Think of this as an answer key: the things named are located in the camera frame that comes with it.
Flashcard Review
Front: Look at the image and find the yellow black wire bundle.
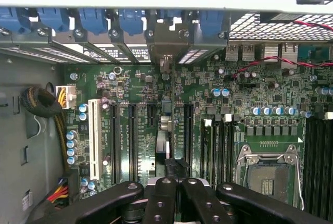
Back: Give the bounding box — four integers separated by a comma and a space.
53, 88, 71, 172

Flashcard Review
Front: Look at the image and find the long black expansion slot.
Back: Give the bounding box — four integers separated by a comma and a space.
183, 103, 195, 180
128, 103, 139, 183
109, 103, 121, 185

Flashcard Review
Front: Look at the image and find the black sleeved wire bundle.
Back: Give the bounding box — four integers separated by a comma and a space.
20, 85, 63, 118

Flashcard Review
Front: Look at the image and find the white power connector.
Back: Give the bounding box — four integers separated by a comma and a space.
54, 84, 78, 110

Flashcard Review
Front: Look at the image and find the silver CPU socket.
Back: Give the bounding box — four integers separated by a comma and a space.
235, 143, 305, 210

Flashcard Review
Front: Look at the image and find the red yellow wire bundle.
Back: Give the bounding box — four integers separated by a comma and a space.
45, 177, 70, 205

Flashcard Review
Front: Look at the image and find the short black expansion slot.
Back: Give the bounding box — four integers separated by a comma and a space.
147, 103, 157, 129

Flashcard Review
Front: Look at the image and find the blue card retention latch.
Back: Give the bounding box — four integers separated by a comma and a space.
158, 9, 183, 24
118, 9, 145, 36
37, 7, 70, 33
79, 8, 109, 36
0, 6, 32, 35
199, 10, 225, 38

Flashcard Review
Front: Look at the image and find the green motherboard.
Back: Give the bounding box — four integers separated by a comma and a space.
61, 49, 333, 216

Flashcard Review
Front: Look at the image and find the black RAM slot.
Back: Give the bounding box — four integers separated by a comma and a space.
201, 118, 213, 186
221, 114, 229, 184
213, 119, 222, 186
228, 114, 236, 183

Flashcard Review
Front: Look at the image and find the white expansion slot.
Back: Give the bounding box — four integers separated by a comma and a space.
87, 98, 104, 181

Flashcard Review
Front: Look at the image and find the red black twisted wire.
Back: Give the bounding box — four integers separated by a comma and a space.
230, 20, 333, 79

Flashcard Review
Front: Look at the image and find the open black PC case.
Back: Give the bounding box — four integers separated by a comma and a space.
0, 4, 333, 224

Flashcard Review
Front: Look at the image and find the socket locking lever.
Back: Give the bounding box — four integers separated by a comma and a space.
293, 153, 305, 211

